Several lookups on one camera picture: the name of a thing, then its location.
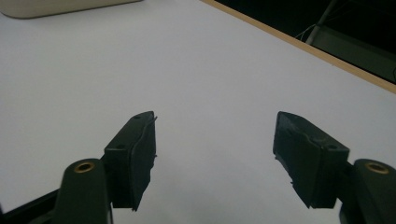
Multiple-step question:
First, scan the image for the grey metal desk frame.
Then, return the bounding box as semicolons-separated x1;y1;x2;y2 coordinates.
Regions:
304;0;396;84

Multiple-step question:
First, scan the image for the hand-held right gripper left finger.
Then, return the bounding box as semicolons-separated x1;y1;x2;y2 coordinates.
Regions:
103;110;159;212

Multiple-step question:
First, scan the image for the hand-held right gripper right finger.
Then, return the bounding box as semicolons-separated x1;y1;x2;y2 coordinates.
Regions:
272;110;351;210

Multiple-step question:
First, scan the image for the grey plastic bin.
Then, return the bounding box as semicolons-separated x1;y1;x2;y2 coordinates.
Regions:
0;0;145;21

